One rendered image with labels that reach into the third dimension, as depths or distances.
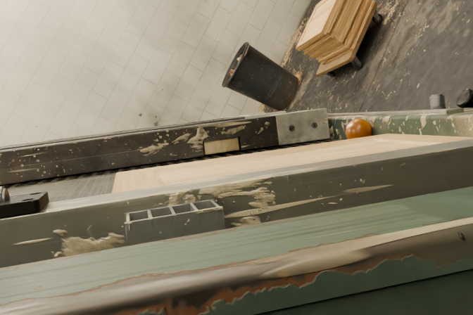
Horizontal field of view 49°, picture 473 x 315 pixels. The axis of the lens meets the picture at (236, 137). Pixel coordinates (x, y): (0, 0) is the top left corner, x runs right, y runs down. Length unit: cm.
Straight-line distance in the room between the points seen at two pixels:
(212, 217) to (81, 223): 10
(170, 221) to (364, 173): 17
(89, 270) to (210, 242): 4
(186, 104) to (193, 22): 97
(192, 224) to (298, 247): 20
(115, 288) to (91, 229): 25
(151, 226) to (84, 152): 77
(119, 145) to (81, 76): 481
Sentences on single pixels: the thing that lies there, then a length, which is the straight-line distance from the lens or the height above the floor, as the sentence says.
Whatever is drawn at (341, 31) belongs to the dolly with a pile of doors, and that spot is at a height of 27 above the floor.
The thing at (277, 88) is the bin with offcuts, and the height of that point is 18.
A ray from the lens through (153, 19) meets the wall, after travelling 612.
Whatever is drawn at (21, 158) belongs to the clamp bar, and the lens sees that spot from 115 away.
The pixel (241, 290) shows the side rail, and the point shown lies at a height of 126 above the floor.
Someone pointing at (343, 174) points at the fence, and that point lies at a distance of 44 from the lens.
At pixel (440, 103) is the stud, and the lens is 94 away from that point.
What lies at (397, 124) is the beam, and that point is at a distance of 95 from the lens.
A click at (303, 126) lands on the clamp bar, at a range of 120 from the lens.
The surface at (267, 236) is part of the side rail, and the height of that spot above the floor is 125.
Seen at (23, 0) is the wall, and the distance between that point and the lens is 617.
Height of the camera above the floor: 131
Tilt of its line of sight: 11 degrees down
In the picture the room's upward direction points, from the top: 62 degrees counter-clockwise
